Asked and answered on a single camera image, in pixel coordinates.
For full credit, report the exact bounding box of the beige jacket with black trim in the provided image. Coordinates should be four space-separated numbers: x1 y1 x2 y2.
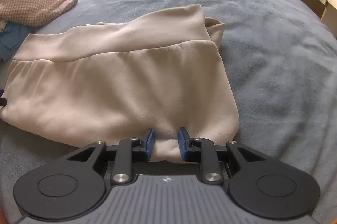
1 5 239 162

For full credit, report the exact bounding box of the grey-blue bed blanket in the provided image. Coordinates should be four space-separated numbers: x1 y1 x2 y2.
0 0 337 223

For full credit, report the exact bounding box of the light blue garment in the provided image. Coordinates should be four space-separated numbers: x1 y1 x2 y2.
0 21 32 62

